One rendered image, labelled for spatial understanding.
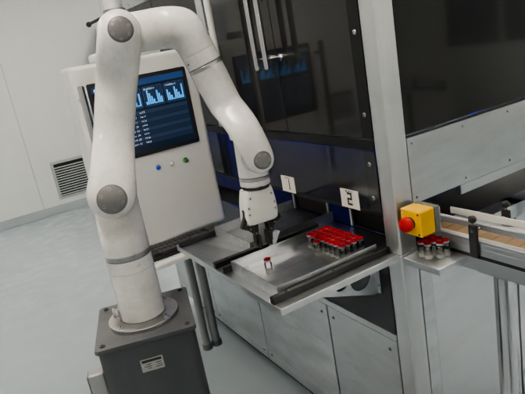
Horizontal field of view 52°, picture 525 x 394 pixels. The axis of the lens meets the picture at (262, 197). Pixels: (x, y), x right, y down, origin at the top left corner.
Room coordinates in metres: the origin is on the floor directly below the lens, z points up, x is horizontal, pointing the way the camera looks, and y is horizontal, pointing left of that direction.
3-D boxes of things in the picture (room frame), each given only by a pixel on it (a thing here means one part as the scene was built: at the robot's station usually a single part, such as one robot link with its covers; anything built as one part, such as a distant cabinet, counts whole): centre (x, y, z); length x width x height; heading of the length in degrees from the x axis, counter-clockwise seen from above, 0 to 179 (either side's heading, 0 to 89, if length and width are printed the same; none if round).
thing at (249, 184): (1.43, 0.01, 1.16); 0.09 x 0.08 x 0.03; 118
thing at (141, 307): (1.34, 0.38, 0.95); 0.19 x 0.19 x 0.18
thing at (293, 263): (1.45, -0.08, 0.90); 0.34 x 0.26 x 0.04; 118
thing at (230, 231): (1.81, -0.02, 0.90); 0.34 x 0.26 x 0.04; 118
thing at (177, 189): (2.21, 0.44, 1.19); 0.50 x 0.19 x 0.78; 118
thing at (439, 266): (1.35, -0.45, 0.87); 0.14 x 0.13 x 0.02; 118
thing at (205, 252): (1.62, -0.04, 0.87); 0.70 x 0.48 x 0.02; 28
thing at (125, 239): (1.37, 0.39, 1.16); 0.19 x 0.12 x 0.24; 14
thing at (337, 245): (1.49, -0.16, 0.90); 0.18 x 0.02 x 0.05; 28
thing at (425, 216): (1.34, -0.40, 0.99); 0.08 x 0.07 x 0.07; 118
